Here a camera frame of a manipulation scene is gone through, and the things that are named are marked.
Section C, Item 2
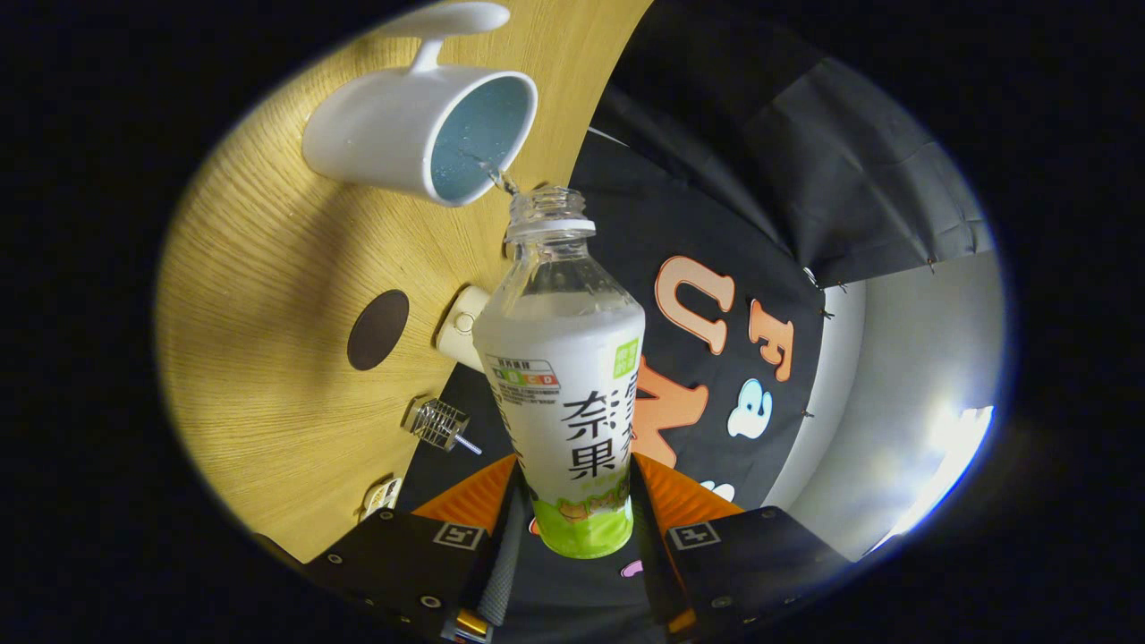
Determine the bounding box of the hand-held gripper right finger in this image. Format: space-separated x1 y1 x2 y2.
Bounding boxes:
631 452 851 641

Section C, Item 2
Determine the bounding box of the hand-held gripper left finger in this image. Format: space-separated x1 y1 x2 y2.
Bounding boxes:
304 452 530 643

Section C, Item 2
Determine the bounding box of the clear juice bottle white label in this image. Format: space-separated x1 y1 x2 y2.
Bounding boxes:
471 185 647 560

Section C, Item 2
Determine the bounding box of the dark round coaster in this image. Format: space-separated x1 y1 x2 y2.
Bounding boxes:
346 289 411 372

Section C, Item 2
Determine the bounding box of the white cup with handle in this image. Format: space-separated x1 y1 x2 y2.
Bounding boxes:
301 2 539 208

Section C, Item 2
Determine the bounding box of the divided white dish with beans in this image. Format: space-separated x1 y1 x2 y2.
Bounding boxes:
360 476 403 521

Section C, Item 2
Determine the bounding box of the white toaster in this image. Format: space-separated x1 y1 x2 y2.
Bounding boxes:
435 284 491 372

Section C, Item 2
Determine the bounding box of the large ceiling light panel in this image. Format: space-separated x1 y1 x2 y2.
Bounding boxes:
881 405 996 547

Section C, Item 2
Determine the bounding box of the wooden table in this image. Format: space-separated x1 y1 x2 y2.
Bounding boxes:
154 0 654 564

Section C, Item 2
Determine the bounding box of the wire mesh holder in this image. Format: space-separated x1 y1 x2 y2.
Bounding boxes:
410 398 471 451

